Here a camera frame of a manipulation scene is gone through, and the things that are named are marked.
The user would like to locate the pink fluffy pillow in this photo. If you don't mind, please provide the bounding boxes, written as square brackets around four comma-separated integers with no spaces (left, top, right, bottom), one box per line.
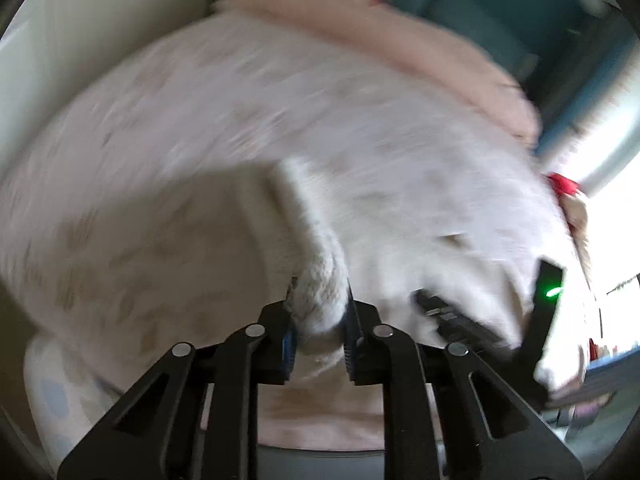
[215,0,541,148]

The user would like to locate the small red item at window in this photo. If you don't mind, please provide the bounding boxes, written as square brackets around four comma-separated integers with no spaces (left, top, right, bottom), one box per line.
[547,174,580,197]

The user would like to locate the teal upholstered headboard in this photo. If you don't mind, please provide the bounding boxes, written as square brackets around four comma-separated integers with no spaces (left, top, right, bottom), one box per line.
[385,0,588,93]

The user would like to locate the floral pink bedspread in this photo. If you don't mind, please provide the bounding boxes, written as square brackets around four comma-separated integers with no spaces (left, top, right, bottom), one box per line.
[1,12,591,388]

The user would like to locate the cream knitted sweater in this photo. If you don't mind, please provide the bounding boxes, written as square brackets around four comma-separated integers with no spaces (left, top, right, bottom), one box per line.
[238,159,383,452]

